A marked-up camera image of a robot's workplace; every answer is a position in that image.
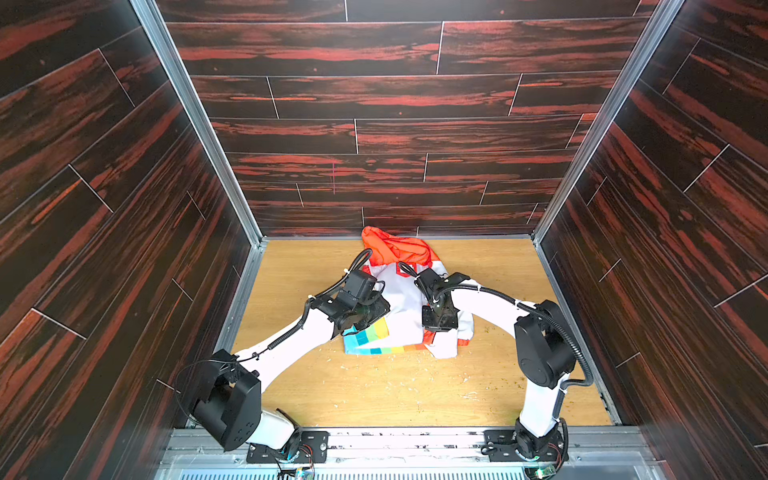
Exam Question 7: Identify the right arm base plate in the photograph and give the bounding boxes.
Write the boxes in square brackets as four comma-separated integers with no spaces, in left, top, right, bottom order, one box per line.
[480,428,568,463]

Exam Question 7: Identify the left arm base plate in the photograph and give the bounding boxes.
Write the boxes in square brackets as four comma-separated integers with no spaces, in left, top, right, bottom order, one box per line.
[246,429,330,464]

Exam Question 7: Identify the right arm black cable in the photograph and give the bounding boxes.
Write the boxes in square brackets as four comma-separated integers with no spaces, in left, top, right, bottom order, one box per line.
[398,261,595,421]

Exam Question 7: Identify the aluminium front rail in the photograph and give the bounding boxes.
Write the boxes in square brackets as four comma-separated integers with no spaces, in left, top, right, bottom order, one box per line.
[156,426,667,479]

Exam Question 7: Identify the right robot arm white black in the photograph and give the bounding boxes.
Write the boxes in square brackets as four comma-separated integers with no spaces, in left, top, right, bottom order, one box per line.
[425,282,594,461]

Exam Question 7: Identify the white orange kids jacket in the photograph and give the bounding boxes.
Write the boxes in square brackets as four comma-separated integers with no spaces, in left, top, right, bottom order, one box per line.
[343,226,474,359]

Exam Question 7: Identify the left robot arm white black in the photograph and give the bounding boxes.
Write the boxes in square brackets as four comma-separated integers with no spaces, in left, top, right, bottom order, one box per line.
[188,294,390,452]

